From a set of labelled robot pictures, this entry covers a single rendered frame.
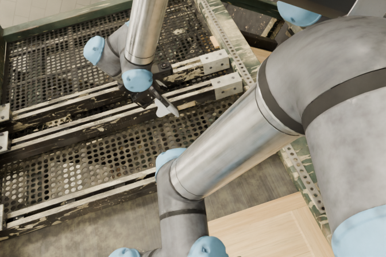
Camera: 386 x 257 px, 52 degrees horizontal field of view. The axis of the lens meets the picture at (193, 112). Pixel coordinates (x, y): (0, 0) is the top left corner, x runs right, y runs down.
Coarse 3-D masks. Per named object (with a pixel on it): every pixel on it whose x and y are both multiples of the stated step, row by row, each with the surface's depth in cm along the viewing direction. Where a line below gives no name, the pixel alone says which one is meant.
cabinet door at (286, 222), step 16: (256, 208) 133; (272, 208) 132; (288, 208) 132; (304, 208) 131; (208, 224) 132; (224, 224) 131; (240, 224) 130; (256, 224) 130; (272, 224) 129; (288, 224) 128; (304, 224) 127; (224, 240) 128; (240, 240) 127; (256, 240) 126; (272, 240) 125; (288, 240) 125; (304, 240) 124; (320, 240) 123; (256, 256) 123; (272, 256) 122; (288, 256) 121; (304, 256) 121; (320, 256) 120
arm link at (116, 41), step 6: (126, 24) 106; (120, 30) 107; (126, 30) 106; (114, 36) 108; (120, 36) 106; (126, 36) 105; (108, 42) 109; (114, 42) 108; (120, 42) 105; (114, 48) 108; (120, 48) 104
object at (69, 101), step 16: (176, 64) 181; (192, 64) 179; (208, 64) 179; (224, 64) 182; (160, 80) 178; (176, 80) 181; (64, 96) 177; (80, 96) 177; (96, 96) 175; (112, 96) 177; (128, 96) 180; (0, 112) 170; (16, 112) 174; (32, 112) 173; (48, 112) 174; (64, 112) 176; (0, 128) 172; (16, 128) 175
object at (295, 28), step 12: (228, 0) 252; (240, 0) 257; (252, 0) 259; (264, 0) 259; (264, 12) 265; (276, 12) 272; (276, 24) 279; (288, 24) 259; (252, 36) 252; (264, 36) 280; (180, 48) 261; (264, 48) 262; (192, 120) 247; (204, 120) 248; (144, 168) 286
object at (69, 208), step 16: (128, 176) 143; (144, 176) 143; (80, 192) 141; (96, 192) 142; (112, 192) 139; (128, 192) 140; (144, 192) 143; (0, 208) 137; (32, 208) 140; (48, 208) 141; (64, 208) 138; (80, 208) 139; (96, 208) 142; (0, 224) 133; (16, 224) 136; (32, 224) 138; (48, 224) 141; (0, 240) 140
